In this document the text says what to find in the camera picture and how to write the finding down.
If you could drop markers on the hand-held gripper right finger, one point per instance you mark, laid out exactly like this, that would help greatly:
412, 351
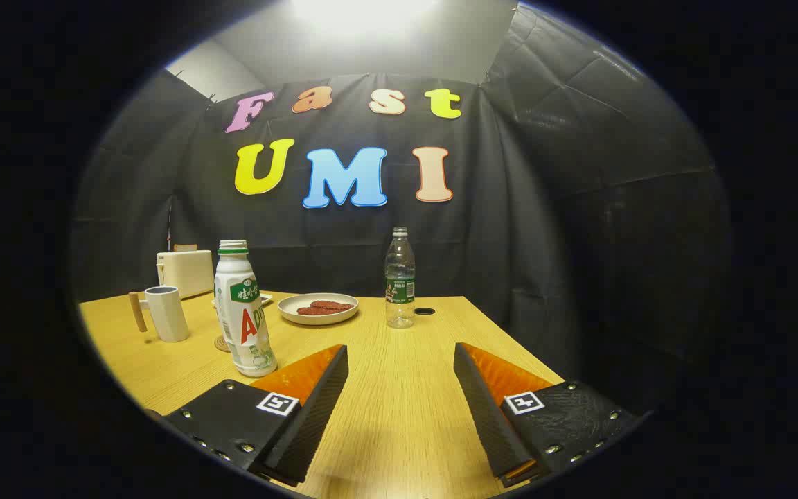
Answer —
489, 416

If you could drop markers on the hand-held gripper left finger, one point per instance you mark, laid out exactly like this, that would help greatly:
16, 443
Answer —
312, 416

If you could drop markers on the white juice bottle green label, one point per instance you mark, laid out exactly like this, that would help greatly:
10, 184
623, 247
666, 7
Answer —
243, 326

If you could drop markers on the round cork coaster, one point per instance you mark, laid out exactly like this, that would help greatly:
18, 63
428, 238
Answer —
222, 344

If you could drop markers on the clear plastic water bottle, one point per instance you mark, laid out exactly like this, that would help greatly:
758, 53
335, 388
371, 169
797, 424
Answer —
400, 277

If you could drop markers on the wooden table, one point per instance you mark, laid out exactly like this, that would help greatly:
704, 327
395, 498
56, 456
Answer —
399, 388

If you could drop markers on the round white plate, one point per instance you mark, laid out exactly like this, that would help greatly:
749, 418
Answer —
295, 317

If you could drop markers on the red meat slice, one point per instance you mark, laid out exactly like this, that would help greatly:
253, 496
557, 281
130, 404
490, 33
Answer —
312, 311
337, 304

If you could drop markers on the small black round disc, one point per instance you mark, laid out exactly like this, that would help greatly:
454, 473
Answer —
424, 311

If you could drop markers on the white divided bean dish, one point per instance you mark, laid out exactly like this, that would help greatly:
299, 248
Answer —
266, 298

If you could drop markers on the black backdrop cloth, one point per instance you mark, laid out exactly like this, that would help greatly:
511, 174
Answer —
510, 242

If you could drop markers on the cream toaster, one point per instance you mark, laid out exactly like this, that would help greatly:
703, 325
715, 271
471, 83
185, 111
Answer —
188, 274

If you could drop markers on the bread slice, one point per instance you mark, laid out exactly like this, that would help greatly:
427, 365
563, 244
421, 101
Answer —
185, 247

